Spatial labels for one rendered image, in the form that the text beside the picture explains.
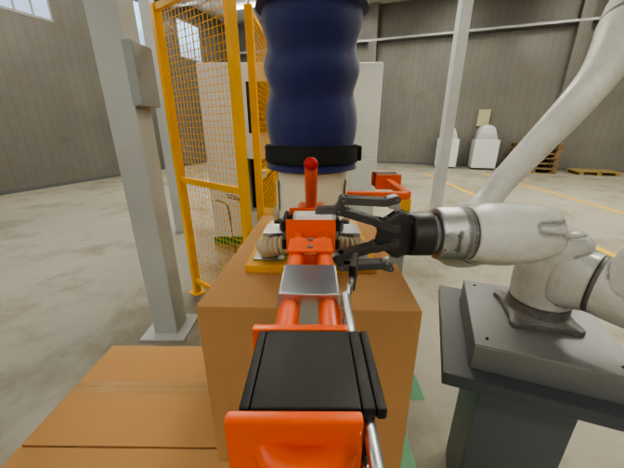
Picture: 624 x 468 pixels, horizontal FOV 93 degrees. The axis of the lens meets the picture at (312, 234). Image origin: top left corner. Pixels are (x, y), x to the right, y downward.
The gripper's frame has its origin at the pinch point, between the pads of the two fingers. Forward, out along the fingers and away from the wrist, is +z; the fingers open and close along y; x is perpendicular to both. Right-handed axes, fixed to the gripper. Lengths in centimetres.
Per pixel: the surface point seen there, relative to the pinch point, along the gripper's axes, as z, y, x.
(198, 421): 34, 65, 16
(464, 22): -164, -121, 337
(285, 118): 5.6, -18.9, 18.9
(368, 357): -4.1, -2.8, -31.8
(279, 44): 6.5, -32.7, 20.5
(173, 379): 49, 65, 31
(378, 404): -4.0, -2.8, -35.4
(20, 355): 187, 118, 102
